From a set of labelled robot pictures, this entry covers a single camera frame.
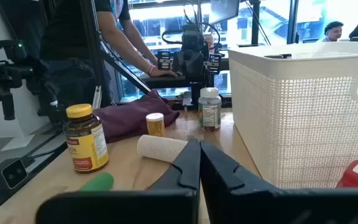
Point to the black monitor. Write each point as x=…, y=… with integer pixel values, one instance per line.
x=225, y=9

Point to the green bandage roll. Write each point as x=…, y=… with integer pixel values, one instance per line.
x=99, y=183

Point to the maroon cloth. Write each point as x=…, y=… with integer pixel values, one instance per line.
x=129, y=119

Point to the fish oil bottle yellow lid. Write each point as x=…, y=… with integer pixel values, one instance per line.
x=85, y=143

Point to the white perforated plastic basket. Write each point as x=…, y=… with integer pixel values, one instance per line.
x=291, y=124

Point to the black table-level camera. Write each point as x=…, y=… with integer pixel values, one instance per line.
x=8, y=175

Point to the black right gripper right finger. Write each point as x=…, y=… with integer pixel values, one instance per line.
x=228, y=193

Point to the dark grey desk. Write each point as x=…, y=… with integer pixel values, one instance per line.
x=166, y=82

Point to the clear vitamin bottle white cap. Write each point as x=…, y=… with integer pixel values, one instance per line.
x=209, y=112

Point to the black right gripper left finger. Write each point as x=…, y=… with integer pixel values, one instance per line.
x=179, y=186

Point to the small white round cap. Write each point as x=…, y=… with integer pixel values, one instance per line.
x=155, y=126

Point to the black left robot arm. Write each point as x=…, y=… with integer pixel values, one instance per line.
x=197, y=90

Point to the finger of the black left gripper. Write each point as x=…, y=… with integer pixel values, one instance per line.
x=215, y=64
x=164, y=60

